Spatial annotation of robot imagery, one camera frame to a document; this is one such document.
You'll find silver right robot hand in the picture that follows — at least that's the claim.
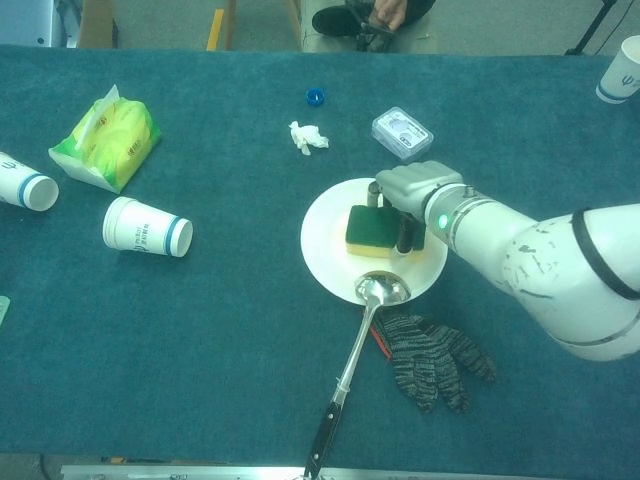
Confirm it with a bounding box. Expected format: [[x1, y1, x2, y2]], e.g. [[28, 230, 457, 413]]
[[367, 159, 464, 256]]

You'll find green and yellow sponge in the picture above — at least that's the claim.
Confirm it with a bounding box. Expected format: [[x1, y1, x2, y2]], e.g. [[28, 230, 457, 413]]
[[346, 203, 424, 261]]

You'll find white round plate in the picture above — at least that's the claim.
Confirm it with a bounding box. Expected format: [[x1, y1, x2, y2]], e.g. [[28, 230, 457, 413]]
[[300, 177, 449, 306]]

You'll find white paper cup blue band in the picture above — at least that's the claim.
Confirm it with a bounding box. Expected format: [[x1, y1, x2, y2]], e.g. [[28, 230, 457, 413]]
[[595, 35, 640, 105], [0, 151, 60, 212], [102, 195, 194, 259]]

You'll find teal carpet table cover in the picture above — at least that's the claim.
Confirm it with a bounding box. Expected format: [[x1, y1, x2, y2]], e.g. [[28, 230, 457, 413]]
[[0, 43, 640, 471]]

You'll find clear plastic box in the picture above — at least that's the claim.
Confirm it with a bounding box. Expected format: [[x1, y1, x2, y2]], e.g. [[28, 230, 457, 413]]
[[371, 105, 435, 165]]

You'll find crumpled white tissue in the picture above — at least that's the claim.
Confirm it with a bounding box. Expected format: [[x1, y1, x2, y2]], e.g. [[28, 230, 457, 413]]
[[287, 120, 331, 157]]

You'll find grey knit work glove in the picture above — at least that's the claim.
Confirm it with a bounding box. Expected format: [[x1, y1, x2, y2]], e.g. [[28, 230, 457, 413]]
[[370, 307, 498, 416]]

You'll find person seated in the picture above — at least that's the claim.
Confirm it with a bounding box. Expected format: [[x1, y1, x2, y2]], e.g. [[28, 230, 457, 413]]
[[311, 0, 434, 51]]

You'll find wooden chair leg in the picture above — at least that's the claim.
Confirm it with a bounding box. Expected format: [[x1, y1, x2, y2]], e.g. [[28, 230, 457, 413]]
[[285, 0, 304, 47]]

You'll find black tripod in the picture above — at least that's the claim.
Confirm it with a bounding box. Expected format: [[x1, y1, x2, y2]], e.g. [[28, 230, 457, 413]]
[[565, 0, 619, 56]]

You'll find green yellow tissue pack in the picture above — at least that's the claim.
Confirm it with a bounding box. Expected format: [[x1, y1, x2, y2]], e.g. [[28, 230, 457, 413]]
[[48, 83, 164, 195]]

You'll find brown cardboard box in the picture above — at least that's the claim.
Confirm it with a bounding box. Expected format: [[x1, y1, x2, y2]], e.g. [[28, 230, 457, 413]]
[[77, 0, 119, 50]]

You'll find grey blue cabinet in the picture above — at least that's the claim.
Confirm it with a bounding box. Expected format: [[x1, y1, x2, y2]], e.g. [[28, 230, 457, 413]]
[[0, 0, 81, 49]]

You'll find steel ladle black handle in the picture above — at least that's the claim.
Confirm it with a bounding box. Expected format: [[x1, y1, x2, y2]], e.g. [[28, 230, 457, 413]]
[[302, 272, 412, 479]]

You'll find aluminium rail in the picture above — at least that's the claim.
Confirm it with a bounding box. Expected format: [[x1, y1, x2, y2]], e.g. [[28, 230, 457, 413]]
[[60, 463, 640, 480]]

